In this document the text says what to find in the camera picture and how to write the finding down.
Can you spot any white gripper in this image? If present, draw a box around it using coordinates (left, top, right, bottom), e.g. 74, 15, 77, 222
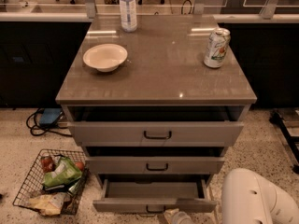
164, 208, 194, 224

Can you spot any white ceramic bowl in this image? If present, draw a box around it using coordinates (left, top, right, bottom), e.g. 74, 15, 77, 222
83, 44, 128, 72

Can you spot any clear plastic water bottle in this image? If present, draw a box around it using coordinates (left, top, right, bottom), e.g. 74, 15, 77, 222
119, 0, 137, 32

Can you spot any grey drawer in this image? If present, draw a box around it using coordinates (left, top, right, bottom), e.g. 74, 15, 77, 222
69, 106, 243, 147
87, 147, 224, 175
93, 179, 217, 215

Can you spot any black wire basket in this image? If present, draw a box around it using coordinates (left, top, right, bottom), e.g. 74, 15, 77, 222
13, 149, 88, 215

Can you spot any black metal stand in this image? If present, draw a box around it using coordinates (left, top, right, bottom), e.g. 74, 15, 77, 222
269, 108, 299, 174

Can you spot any red apple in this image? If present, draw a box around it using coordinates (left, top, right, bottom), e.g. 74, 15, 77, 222
75, 161, 85, 171

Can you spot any blue power box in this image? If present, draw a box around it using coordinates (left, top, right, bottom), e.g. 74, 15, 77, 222
39, 108, 62, 127

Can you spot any green chip bag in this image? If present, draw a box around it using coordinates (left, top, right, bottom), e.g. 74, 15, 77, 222
43, 157, 82, 188

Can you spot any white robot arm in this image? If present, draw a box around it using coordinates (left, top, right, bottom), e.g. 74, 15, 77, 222
221, 168, 299, 224

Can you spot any yellow snack bag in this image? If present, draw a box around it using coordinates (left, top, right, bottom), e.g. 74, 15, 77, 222
28, 192, 66, 216

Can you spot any grey drawer cabinet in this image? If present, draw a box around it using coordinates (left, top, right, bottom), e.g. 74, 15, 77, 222
57, 15, 256, 200

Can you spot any green white soda can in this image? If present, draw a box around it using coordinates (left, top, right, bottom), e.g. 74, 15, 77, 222
204, 28, 231, 68

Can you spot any black floor cable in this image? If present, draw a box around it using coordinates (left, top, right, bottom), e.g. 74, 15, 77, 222
25, 107, 73, 138

